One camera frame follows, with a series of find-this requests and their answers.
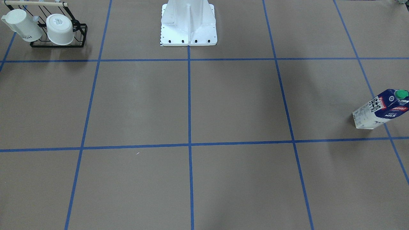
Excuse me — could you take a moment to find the blue white milk carton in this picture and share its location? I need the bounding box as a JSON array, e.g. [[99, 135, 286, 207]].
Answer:
[[352, 89, 409, 129]]

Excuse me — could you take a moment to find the white camera pillar base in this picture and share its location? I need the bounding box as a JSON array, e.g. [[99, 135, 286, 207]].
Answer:
[[160, 0, 218, 46]]

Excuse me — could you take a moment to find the white mug in rack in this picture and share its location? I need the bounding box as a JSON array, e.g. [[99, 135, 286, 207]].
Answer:
[[1, 9, 43, 42], [46, 14, 74, 45]]

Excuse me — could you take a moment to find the black wire mug rack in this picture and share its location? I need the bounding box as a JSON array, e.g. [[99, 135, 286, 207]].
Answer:
[[1, 0, 88, 48]]

